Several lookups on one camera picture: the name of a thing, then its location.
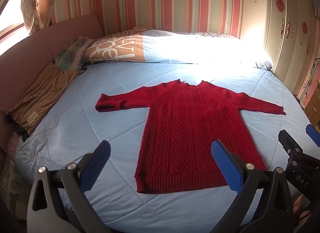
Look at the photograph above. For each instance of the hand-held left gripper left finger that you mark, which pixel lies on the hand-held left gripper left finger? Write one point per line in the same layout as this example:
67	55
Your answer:
96	166

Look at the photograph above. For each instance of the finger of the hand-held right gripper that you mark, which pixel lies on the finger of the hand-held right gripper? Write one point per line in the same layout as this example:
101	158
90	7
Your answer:
290	144
313	131

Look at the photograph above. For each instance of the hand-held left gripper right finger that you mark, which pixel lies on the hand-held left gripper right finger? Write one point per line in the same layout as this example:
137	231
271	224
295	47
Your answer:
225	166

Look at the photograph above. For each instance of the red knit sweater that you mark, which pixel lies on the red knit sweater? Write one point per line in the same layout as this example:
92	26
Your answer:
190	132

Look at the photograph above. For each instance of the person's right hand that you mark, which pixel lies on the person's right hand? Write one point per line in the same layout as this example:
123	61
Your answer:
298	206

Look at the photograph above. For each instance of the wooden nightstand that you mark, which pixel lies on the wooden nightstand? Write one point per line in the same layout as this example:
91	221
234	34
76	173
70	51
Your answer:
312	107

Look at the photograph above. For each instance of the light blue quilted bedspread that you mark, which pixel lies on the light blue quilted bedspread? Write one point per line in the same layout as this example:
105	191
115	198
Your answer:
125	122

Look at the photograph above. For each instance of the tan folded garment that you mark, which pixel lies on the tan folded garment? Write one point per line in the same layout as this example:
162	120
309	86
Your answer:
40	97

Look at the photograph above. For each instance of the cream wardrobe with floral decals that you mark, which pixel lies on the cream wardrobe with floral decals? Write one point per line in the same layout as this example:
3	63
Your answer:
290	30

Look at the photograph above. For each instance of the green plaid pillow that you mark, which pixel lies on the green plaid pillow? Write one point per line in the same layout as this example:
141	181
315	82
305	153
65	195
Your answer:
71	54

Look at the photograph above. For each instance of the printed blue and tan duvet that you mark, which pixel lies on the printed blue and tan duvet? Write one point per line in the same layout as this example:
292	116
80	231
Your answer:
155	47

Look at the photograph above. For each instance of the pink padded headboard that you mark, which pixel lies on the pink padded headboard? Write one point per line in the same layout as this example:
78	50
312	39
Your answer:
42	45

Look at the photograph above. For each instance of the window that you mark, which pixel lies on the window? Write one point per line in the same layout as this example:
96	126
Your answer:
11	15

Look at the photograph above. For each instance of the patterned beige curtain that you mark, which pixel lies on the patterned beige curtain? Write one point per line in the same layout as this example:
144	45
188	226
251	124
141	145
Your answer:
37	0

